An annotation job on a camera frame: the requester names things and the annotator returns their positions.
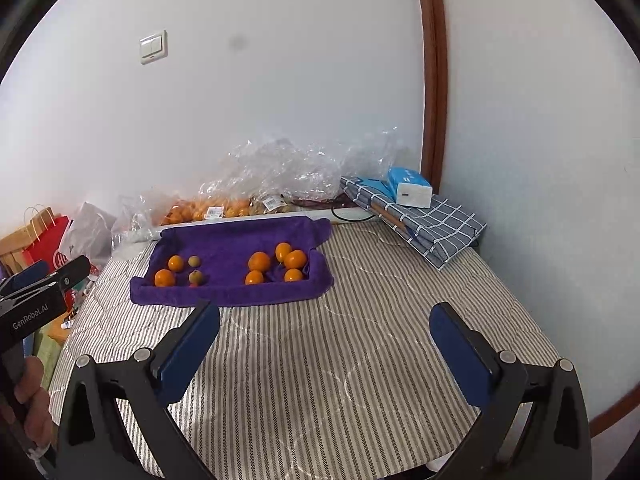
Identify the dark red packet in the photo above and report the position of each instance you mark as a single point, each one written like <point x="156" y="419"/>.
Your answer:
<point x="312" y="202"/>

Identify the white wall light switch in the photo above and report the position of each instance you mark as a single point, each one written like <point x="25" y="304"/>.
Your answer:
<point x="153" y="48"/>

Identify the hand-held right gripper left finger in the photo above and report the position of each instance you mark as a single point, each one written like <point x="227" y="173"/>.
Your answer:
<point x="192" y="345"/>

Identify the purple towel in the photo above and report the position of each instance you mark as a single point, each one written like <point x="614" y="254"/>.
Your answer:
<point x="225" y="250"/>

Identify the brown wooden door frame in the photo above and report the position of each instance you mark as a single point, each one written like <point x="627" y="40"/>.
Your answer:
<point x="431" y="75"/>

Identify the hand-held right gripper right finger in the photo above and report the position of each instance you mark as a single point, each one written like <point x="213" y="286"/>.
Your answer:
<point x="462" y="360"/>

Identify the white plastic bag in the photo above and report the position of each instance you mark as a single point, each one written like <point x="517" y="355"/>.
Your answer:
<point x="90" y="235"/>

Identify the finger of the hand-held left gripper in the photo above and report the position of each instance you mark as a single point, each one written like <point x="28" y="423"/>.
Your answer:
<point x="30" y="272"/>
<point x="72" y="270"/>

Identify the blue white tissue box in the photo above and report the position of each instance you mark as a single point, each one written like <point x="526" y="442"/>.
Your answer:
<point x="410" y="190"/>

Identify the red paper bag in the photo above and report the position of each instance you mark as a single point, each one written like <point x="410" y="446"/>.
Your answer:
<point x="47" y="247"/>

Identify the brown paper bag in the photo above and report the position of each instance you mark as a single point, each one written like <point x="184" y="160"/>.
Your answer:
<point x="12" y="245"/>

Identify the large crumpled clear plastic bag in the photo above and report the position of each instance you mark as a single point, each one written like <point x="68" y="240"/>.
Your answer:
<point x="280" y="170"/>

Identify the flat blue packet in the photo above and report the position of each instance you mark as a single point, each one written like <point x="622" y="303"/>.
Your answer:
<point x="375" y="186"/>

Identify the empty clear plastic bag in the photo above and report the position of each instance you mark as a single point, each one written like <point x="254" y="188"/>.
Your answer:
<point x="137" y="220"/>

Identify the person's left hand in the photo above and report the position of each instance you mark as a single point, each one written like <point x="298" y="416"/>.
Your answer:
<point x="35" y="385"/>

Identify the clear bag of brown fruits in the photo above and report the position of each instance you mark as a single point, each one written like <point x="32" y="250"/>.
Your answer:
<point x="272" y="204"/>

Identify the small greenish brown fruit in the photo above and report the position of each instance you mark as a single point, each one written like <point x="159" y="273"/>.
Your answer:
<point x="194" y="261"/>
<point x="196" y="277"/>

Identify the brown baseboard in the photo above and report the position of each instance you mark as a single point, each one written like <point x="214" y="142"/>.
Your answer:
<point x="607" y="418"/>

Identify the clear bag of oranges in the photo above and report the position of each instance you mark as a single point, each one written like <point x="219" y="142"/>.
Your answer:
<point x="205" y="210"/>

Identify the folded grey plaid cloth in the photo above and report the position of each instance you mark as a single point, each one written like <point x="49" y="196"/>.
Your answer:
<point x="440" y="230"/>

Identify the orange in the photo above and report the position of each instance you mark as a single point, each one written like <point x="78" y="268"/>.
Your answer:
<point x="164" y="278"/>
<point x="176" y="263"/>
<point x="282" y="250"/>
<point x="259" y="261"/>
<point x="254" y="277"/>
<point x="293" y="275"/>
<point x="295" y="259"/>

